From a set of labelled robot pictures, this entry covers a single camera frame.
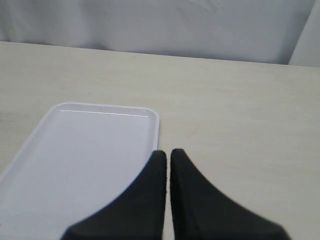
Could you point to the white backdrop curtain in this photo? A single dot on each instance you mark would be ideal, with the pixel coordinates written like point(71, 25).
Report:
point(263, 31)

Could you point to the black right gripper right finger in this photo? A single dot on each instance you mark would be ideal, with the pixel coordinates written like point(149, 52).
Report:
point(201, 212)

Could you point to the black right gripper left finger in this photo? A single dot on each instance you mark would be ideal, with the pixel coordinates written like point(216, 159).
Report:
point(136, 214)

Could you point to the white plastic tray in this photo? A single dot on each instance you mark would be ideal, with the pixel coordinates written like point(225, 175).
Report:
point(77, 160)

